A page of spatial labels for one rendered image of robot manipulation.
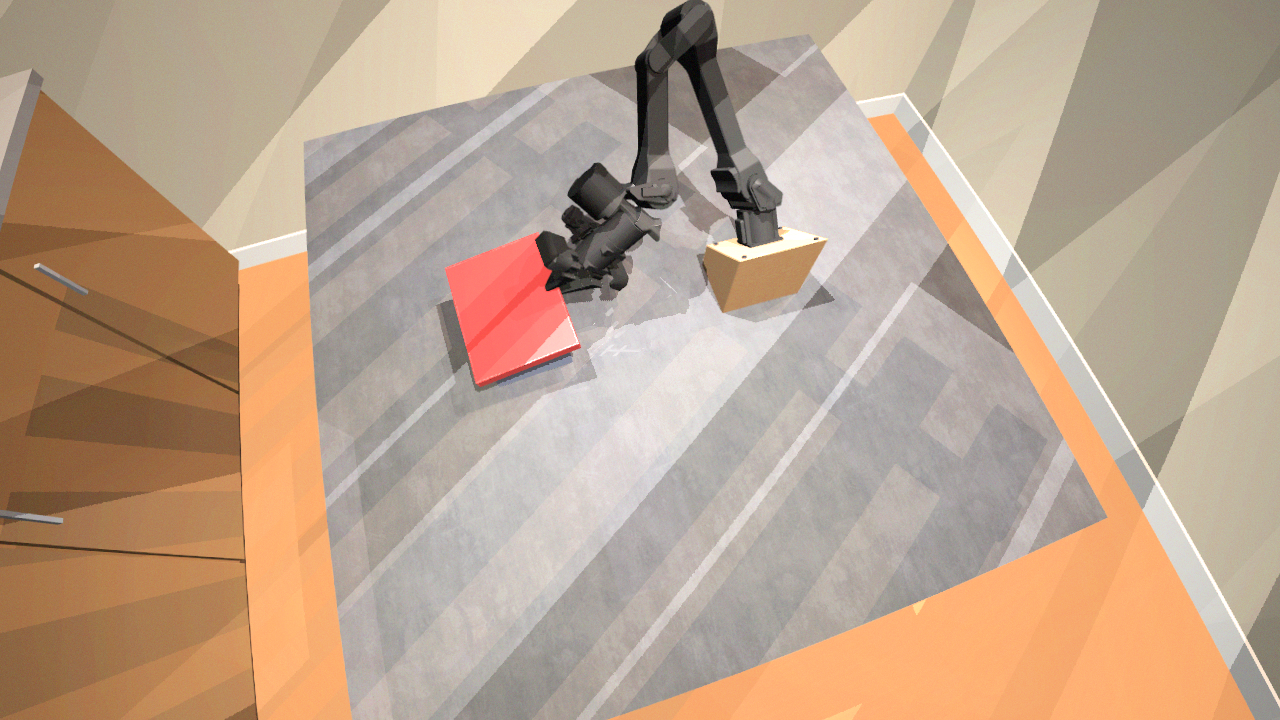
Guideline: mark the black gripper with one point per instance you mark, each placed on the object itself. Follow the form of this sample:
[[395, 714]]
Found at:
[[584, 267]]

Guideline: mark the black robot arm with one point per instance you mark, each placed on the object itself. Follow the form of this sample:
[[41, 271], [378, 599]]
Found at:
[[688, 34]]

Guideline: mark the red box lid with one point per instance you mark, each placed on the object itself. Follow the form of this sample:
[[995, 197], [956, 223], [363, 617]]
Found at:
[[509, 321]]

